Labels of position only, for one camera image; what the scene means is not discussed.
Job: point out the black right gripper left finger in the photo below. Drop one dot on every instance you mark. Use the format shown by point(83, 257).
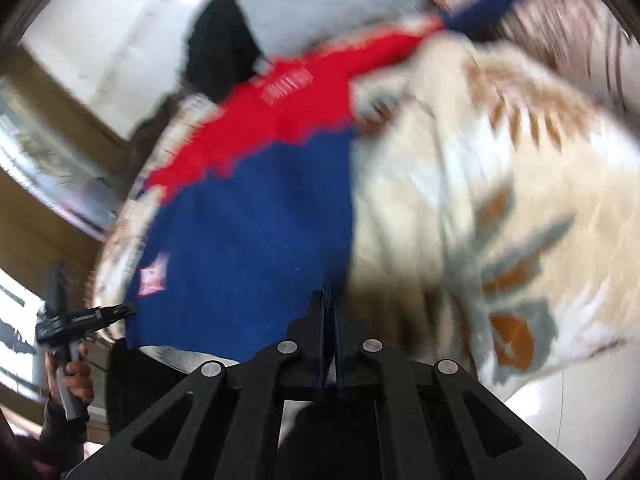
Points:
point(220, 422)

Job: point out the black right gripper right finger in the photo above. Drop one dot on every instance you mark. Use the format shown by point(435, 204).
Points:
point(436, 421)

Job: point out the red and blue knit sweater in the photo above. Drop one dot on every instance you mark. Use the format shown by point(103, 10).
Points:
point(256, 211)

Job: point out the left forearm dark sleeve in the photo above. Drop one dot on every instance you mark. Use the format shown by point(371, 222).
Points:
point(60, 446)

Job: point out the person's left hand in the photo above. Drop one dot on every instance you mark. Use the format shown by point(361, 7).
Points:
point(77, 379)

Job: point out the cream leaf-print fleece blanket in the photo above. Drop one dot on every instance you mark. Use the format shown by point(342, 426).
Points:
point(496, 213)

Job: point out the black garment pile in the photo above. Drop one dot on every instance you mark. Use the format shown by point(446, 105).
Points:
point(221, 51)

